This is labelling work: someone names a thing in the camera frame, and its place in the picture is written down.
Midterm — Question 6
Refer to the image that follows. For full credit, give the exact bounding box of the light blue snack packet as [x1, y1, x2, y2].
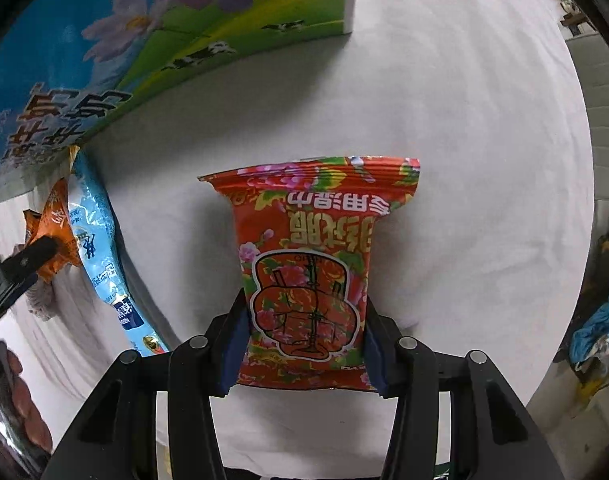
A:
[67, 146, 168, 358]

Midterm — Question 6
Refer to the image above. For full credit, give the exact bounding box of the person's left hand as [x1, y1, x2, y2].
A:
[0, 342, 53, 456]

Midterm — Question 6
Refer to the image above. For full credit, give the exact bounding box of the orange snack packet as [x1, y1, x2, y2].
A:
[23, 177, 84, 283]

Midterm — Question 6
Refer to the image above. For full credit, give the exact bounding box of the blue crumpled cloth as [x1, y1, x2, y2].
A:
[569, 264, 609, 374]

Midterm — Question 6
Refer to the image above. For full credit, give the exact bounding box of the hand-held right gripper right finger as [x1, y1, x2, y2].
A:
[365, 296, 566, 480]

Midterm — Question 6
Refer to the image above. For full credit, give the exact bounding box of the red floral snack packet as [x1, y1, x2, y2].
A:
[197, 156, 421, 392]

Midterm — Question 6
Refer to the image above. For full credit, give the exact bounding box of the blue green printed carton box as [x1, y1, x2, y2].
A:
[0, 0, 360, 207]

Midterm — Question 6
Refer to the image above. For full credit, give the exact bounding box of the white cabinet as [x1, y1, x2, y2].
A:
[566, 33, 609, 201]

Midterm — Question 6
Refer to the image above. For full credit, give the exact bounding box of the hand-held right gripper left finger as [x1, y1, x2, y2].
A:
[42, 287, 247, 480]

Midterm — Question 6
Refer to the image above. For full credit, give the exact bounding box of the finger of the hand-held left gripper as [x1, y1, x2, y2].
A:
[6, 236, 58, 281]

